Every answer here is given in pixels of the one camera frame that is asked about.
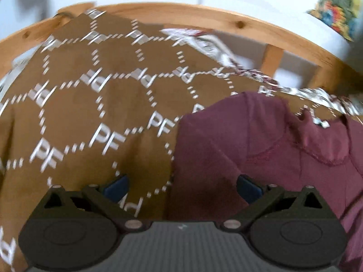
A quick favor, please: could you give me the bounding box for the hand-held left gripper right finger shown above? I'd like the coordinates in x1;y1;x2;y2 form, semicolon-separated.
221;174;332;233

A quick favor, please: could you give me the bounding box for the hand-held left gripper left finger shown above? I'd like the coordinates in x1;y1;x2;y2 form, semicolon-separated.
36;175;144;233

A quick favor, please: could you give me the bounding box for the maroon small garment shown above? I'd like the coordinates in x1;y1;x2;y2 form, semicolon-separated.
168;91;363;271

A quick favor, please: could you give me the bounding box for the brown letter-print blanket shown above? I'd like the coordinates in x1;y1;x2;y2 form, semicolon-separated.
0;9;343;272

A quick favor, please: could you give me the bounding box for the wooden bed frame rail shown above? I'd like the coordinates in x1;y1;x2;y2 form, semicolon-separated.
0;2;363;91

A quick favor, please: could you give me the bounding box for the colourful figure wall poster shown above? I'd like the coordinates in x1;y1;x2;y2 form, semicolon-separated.
306;0;363;42

